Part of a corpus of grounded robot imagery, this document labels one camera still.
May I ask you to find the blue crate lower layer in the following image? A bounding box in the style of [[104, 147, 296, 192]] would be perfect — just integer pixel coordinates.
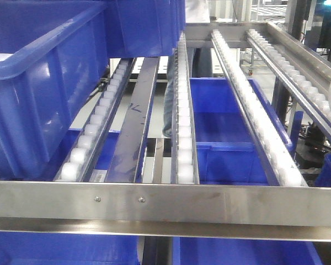
[[189, 77, 293, 185]]

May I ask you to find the stainless steel shelf rack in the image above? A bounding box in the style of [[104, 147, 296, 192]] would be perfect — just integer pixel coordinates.
[[0, 21, 331, 244]]

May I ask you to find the white roller track middle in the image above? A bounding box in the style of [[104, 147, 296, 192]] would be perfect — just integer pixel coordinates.
[[171, 33, 200, 184]]

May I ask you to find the white roller track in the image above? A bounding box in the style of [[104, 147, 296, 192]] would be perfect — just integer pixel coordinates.
[[247, 29, 331, 143], [54, 58, 136, 182], [211, 29, 308, 187], [171, 33, 200, 184]]

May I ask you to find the white roller track left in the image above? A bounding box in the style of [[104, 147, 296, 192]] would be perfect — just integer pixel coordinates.
[[54, 58, 136, 182]]

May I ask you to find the large blue plastic crate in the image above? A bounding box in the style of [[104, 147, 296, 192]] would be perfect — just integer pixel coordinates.
[[105, 0, 185, 58]]

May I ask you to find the blue crate bottom right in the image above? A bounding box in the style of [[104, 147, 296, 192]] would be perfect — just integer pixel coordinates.
[[173, 237, 322, 264]]

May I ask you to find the person in jeans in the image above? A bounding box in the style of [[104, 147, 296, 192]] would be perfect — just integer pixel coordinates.
[[162, 0, 212, 138]]

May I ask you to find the blue crate on rollers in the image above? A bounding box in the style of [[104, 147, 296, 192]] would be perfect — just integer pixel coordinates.
[[0, 1, 108, 179]]

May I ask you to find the white roller track far right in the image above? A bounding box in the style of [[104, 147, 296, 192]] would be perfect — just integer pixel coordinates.
[[247, 29, 331, 143]]

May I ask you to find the blue crate bottom left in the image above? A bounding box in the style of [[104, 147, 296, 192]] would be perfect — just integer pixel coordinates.
[[0, 232, 140, 264]]

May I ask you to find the steel divider rail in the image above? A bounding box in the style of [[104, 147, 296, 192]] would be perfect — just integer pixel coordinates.
[[105, 57, 160, 183]]

